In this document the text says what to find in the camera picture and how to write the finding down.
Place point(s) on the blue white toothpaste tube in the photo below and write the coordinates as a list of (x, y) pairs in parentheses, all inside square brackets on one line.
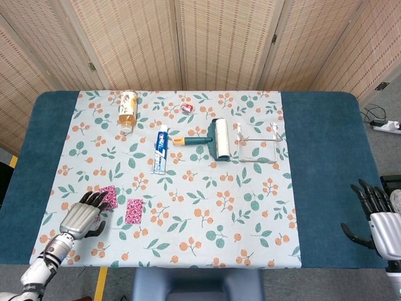
[(160, 147)]

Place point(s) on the black equipment case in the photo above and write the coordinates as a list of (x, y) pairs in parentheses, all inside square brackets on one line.
[(393, 181)]

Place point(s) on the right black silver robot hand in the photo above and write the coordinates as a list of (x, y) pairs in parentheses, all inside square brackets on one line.
[(385, 232)]

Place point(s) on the woven folding screen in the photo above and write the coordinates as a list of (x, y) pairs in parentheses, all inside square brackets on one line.
[(219, 40)]

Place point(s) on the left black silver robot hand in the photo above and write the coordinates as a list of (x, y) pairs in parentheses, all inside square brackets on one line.
[(78, 219)]

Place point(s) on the amber tea bottle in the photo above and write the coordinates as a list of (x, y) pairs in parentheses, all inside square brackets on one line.
[(128, 109)]

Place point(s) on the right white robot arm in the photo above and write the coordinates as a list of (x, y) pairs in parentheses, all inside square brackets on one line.
[(395, 276)]

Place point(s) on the floral fruit print tablecloth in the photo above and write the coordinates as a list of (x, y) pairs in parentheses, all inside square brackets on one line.
[(203, 194)]

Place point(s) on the teal lint roller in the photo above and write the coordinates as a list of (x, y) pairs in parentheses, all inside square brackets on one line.
[(221, 138)]

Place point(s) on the pink patterned pouch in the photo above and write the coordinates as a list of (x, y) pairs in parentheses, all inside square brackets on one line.
[(112, 196), (134, 210)]

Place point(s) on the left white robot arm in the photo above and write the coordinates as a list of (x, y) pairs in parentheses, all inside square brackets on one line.
[(47, 260)]

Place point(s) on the teal padded table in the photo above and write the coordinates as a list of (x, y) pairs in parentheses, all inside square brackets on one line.
[(329, 156)]

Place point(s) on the small red wrapped candy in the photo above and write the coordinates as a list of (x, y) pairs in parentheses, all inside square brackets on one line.
[(187, 107)]

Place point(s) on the white power strip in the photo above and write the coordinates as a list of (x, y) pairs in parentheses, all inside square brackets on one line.
[(387, 126)]

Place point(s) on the red patterned packet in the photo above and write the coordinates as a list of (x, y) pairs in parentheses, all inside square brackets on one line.
[(97, 218)]

